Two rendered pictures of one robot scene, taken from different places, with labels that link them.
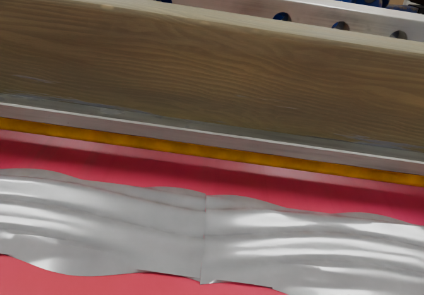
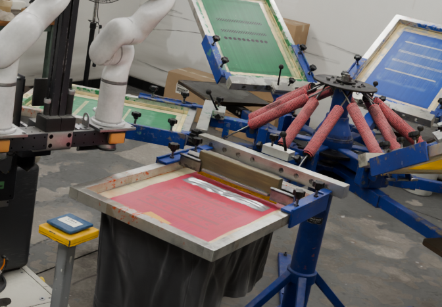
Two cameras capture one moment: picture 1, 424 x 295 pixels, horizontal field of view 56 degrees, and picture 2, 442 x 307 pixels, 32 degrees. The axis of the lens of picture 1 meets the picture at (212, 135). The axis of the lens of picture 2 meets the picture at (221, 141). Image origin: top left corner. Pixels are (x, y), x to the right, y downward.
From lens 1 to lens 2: 2.65 m
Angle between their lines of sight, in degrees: 33
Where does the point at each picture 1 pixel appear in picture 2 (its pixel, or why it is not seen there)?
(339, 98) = (253, 179)
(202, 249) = (222, 192)
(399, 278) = (245, 202)
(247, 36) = (240, 166)
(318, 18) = (290, 171)
